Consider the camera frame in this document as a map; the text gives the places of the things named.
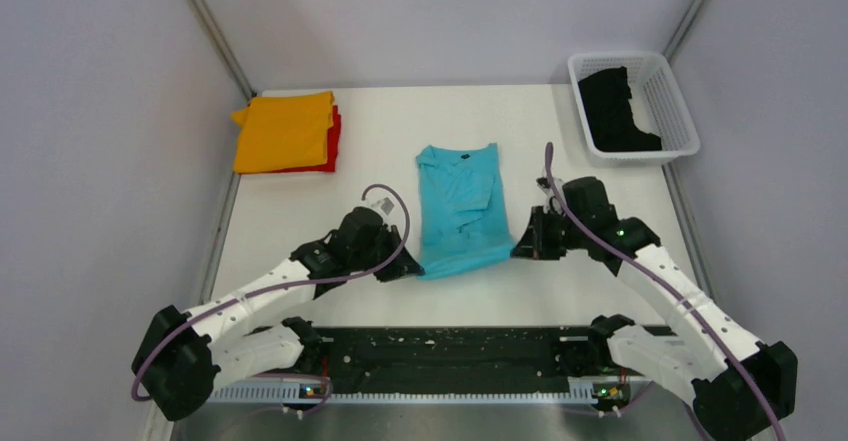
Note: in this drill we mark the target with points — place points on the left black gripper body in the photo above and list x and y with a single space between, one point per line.
384 246

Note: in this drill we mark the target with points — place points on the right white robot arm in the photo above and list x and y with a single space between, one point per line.
734 384

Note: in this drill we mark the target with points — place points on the cyan t shirt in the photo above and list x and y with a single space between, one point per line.
464 222

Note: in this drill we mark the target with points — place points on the white plastic basket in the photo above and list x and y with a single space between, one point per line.
657 103

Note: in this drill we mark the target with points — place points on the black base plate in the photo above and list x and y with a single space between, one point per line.
457 360

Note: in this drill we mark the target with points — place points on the black t shirt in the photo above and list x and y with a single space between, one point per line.
606 97

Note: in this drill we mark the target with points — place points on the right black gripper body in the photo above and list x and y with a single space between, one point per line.
553 235

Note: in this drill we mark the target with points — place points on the white slotted cable duct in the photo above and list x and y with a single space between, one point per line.
279 391

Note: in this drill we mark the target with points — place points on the aluminium frame rail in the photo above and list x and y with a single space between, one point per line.
624 410

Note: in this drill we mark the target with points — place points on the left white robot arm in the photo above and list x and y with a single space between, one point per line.
186 355

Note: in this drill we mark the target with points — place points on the left aluminium corner post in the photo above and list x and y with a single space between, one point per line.
216 36

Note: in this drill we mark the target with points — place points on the folded red t shirt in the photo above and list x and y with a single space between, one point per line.
333 138

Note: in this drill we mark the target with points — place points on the folded orange t shirt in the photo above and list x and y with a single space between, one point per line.
285 133

